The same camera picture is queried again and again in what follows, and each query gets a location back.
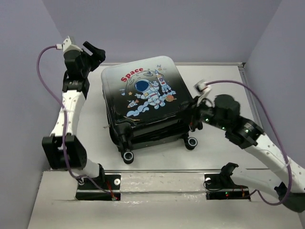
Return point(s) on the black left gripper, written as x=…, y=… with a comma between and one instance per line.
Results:
x=97, y=57

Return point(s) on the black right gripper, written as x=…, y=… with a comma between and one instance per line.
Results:
x=192, y=103

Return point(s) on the black space-print kids suitcase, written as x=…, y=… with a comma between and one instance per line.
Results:
x=142, y=103

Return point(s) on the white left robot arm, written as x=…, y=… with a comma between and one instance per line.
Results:
x=62, y=148

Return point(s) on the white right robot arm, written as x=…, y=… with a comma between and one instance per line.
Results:
x=287, y=183

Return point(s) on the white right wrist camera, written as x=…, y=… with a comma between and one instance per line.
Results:
x=203, y=89

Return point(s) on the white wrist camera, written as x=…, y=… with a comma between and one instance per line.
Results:
x=68, y=45
x=203, y=89

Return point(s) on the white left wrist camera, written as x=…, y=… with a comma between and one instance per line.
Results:
x=68, y=45

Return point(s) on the aluminium table edge rail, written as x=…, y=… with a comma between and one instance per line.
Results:
x=254, y=105

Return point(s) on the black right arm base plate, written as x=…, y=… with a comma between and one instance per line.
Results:
x=219, y=186

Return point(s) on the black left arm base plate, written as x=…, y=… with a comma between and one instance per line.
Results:
x=107, y=190

